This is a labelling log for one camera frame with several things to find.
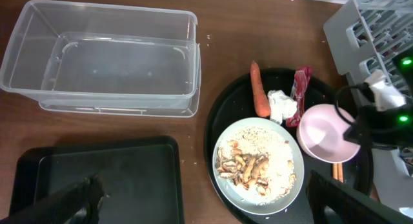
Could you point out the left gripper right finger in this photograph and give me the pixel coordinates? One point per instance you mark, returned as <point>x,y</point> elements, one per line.
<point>350,205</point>

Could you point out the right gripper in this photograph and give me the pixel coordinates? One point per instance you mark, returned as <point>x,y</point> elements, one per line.
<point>384,130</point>

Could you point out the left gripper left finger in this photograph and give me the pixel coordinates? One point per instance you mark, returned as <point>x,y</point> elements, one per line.
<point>77,203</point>

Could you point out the wooden chopstick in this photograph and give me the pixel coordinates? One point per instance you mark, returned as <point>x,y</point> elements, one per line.
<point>340,172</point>
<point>335,171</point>

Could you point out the rice and food scraps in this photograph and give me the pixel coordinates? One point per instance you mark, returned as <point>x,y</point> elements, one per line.
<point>259,161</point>

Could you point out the grey plate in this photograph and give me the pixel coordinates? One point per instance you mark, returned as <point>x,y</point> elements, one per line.
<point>244,200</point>

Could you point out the white tissue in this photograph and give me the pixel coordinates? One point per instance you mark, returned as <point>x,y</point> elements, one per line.
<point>282,106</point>

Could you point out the red snack wrapper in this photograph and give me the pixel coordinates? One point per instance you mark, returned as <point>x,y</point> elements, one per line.
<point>302,78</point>

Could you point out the orange carrot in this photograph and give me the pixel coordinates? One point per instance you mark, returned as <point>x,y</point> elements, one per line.
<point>261,103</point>

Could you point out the grey dishwasher rack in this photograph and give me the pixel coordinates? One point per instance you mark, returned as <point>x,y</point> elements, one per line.
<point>369,35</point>

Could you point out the black rectangular tray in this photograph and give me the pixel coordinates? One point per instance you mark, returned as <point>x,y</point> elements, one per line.
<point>141,178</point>

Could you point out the clear plastic bin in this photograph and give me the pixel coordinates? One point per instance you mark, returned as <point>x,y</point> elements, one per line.
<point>105,59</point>

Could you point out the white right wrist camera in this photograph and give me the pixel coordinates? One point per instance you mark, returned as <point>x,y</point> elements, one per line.
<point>386,96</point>

